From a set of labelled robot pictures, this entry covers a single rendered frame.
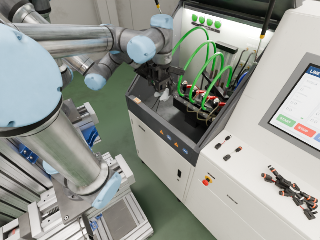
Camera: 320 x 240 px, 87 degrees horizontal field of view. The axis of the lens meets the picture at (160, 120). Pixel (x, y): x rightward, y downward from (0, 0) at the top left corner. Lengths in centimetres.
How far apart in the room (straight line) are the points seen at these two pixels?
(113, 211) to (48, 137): 133
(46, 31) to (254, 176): 92
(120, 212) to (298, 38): 155
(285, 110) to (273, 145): 19
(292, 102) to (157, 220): 141
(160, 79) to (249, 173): 60
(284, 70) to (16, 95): 85
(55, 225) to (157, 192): 115
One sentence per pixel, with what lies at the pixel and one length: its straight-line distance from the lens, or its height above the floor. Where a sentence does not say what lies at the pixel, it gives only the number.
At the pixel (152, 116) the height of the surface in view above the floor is 95.
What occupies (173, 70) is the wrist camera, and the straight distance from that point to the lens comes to 72.
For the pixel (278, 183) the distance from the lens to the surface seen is 93.
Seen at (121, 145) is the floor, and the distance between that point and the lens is 216.
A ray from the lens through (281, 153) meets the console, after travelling 100.
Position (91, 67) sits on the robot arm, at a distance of 76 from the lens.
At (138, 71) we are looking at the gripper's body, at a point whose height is 130.
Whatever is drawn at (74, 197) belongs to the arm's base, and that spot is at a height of 105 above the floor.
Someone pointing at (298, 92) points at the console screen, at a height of 131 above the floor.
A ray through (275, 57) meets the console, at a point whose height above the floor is 140.
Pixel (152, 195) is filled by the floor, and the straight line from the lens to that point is 184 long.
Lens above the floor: 174
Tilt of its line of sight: 47 degrees down
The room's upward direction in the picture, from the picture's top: 1 degrees counter-clockwise
